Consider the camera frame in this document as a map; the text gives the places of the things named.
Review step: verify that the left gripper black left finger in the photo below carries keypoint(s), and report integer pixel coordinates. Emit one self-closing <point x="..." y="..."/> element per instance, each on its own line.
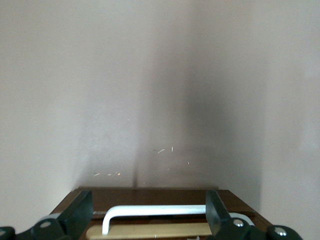
<point x="75" y="215"/>

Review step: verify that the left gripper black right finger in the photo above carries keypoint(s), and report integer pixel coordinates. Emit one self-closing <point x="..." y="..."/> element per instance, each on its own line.
<point x="220" y="220"/>

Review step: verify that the wooden drawer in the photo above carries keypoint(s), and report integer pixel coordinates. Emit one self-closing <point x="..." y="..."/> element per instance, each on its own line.
<point x="150" y="197"/>

